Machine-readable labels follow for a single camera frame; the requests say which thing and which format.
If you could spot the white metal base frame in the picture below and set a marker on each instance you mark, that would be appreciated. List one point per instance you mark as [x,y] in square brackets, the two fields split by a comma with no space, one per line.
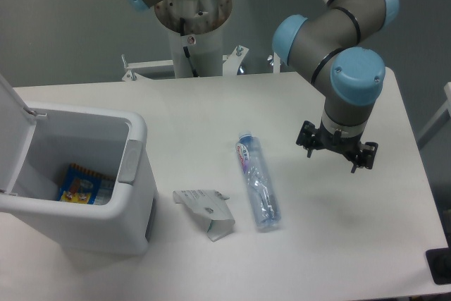
[232,64]

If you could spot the clear plastic water bottle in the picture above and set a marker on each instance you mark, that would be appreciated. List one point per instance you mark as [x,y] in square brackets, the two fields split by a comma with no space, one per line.
[262,197]

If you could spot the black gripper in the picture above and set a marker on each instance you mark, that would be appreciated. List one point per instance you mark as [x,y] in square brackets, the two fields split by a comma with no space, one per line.
[361,155]

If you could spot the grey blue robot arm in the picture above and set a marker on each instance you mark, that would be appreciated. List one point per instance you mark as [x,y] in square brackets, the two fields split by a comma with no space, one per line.
[325,51]

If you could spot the blue yellow snack wrapper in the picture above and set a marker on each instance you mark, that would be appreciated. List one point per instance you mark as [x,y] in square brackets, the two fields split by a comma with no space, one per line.
[84,186]

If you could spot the black device at table edge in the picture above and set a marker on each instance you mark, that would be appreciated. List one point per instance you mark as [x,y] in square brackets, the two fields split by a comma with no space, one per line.
[439,265]

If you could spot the white plastic trash can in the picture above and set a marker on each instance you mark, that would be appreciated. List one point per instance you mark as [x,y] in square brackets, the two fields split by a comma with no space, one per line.
[107,141]

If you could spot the white trash can lid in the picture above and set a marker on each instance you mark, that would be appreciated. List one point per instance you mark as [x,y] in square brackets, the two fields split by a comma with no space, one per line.
[18,123]

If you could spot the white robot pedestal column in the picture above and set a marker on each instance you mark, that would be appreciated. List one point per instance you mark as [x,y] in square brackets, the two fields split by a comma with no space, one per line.
[195,28]

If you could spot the white frame at right edge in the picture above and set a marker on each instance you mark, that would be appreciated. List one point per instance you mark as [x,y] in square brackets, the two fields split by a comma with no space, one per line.
[436,122]

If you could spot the white paper carton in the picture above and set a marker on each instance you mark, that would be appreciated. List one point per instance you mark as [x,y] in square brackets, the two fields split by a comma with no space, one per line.
[209,210]

